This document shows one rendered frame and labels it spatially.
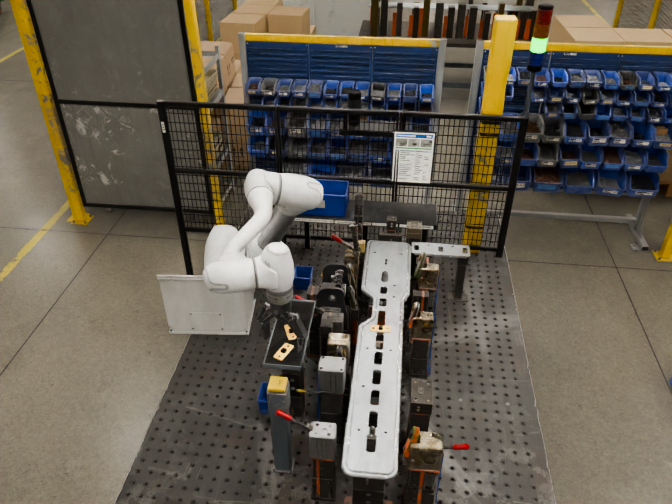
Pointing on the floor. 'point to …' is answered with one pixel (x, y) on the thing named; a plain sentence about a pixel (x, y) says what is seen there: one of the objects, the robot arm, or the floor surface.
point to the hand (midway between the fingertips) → (283, 341)
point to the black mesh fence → (334, 166)
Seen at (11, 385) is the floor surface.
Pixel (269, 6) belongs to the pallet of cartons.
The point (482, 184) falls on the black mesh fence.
